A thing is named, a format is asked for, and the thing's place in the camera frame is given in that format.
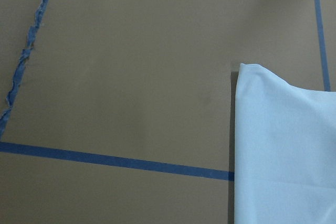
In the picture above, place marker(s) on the light blue t-shirt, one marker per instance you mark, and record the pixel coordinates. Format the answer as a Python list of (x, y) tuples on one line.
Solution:
[(284, 150)]

